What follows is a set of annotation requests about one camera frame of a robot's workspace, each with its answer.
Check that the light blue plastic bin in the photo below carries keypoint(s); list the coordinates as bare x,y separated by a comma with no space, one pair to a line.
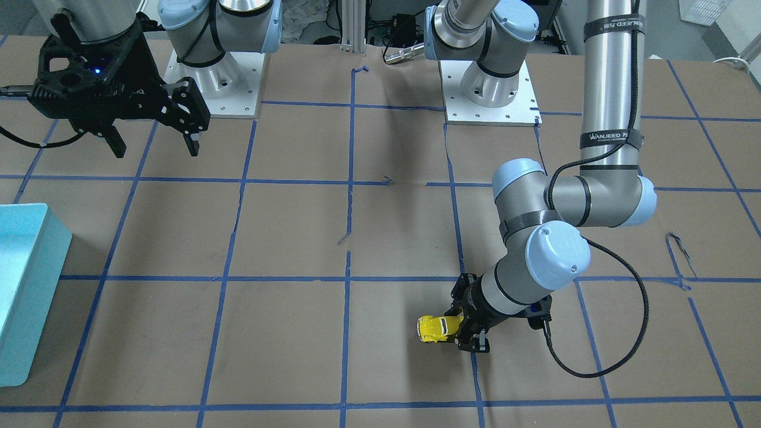
34,245

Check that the aluminium frame post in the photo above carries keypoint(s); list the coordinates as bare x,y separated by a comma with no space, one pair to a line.
353,26

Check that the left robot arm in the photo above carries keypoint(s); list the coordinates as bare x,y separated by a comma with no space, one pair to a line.
541,213

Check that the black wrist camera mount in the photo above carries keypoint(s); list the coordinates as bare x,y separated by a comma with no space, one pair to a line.
81,70

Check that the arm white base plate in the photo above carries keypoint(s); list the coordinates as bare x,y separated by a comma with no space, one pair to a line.
231,87
474,98

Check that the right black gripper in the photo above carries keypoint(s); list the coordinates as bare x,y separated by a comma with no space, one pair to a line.
144,64

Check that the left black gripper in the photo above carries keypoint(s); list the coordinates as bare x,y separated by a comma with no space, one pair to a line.
472,298

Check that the yellow beetle toy car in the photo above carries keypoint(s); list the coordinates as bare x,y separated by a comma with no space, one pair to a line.
430,329

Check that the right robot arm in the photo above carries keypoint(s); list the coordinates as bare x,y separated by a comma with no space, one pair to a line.
203,32

